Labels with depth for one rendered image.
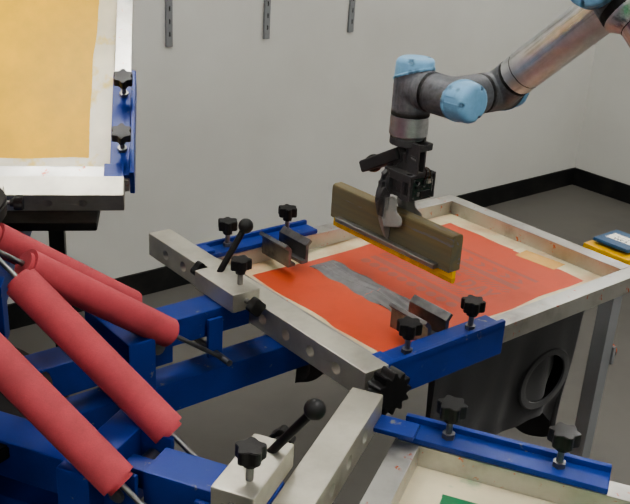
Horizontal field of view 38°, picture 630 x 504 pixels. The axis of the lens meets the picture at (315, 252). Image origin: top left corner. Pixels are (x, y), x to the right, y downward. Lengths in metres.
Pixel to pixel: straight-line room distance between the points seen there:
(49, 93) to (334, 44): 2.33
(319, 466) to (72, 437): 0.32
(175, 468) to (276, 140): 3.11
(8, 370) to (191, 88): 2.81
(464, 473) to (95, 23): 1.45
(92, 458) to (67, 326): 0.20
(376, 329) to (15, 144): 0.88
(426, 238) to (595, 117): 4.17
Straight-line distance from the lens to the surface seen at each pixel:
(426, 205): 2.32
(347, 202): 1.93
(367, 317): 1.79
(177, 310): 1.60
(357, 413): 1.33
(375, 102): 4.55
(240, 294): 1.58
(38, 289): 1.28
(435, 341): 1.63
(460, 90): 1.65
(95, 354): 1.26
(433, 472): 1.38
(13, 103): 2.15
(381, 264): 2.03
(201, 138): 3.97
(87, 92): 2.16
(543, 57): 1.68
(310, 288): 1.89
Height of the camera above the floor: 1.76
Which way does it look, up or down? 23 degrees down
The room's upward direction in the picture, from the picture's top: 3 degrees clockwise
